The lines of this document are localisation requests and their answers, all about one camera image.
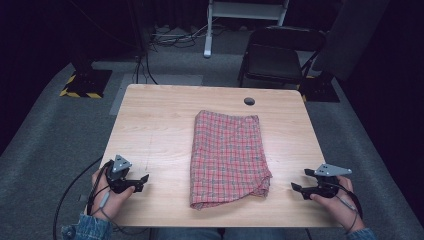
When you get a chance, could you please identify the black hanging cables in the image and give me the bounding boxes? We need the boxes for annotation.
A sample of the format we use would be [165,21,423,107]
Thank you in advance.
[134,49,159,86]

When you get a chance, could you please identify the black stand base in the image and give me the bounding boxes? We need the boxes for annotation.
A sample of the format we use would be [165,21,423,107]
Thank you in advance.
[297,71,341,103]

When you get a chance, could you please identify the grey cable plug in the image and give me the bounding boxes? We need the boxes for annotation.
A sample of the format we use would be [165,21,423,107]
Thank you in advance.
[338,197,357,212]
[99,191,111,208]

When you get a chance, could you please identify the person's left leg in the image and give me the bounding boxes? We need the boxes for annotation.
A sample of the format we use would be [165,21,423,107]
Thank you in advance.
[155,227,223,240]

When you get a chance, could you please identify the bundle of floor cables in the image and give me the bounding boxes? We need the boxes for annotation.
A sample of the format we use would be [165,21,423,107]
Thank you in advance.
[148,23,214,51]

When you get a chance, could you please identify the black base with yellow stripes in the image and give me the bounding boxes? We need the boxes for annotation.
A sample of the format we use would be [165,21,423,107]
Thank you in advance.
[59,68,114,100]

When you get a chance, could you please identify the person's right hand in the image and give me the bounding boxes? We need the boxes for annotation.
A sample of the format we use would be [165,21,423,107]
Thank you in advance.
[309,176,366,233]

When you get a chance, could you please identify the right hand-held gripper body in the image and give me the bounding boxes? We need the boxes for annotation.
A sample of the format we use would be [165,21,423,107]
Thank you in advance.
[313,163,353,199]

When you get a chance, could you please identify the person's right leg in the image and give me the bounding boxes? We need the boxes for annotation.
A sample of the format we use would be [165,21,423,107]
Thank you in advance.
[223,227,288,240]

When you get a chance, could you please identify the black folding chair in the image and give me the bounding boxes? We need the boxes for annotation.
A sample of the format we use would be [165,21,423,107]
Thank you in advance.
[237,25,328,89]

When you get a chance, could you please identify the black pole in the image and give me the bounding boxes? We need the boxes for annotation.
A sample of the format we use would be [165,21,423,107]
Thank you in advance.
[128,0,149,59]

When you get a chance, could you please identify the red plaid short-sleeved shirt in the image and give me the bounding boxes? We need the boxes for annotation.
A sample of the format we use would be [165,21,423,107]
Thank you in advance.
[189,109,274,211]

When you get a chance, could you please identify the grey fabric panel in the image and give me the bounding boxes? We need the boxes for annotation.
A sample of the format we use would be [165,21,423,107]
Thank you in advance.
[313,0,391,81]

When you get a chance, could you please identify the person's left hand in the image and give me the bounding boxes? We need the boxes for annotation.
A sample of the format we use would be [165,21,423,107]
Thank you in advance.
[87,168,136,219]

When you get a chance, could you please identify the white metal stand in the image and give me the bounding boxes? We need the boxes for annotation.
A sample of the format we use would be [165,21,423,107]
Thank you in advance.
[203,0,290,59]

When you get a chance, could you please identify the person's leg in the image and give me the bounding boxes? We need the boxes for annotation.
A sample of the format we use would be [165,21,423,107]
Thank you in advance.
[223,227,288,240]
[155,227,223,240]

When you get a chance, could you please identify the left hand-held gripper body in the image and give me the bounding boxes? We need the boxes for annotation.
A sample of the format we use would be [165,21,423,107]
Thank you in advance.
[105,154,133,194]

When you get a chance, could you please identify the right hand-held gripper black cable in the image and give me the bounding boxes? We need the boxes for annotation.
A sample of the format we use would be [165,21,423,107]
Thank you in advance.
[328,181,364,219]

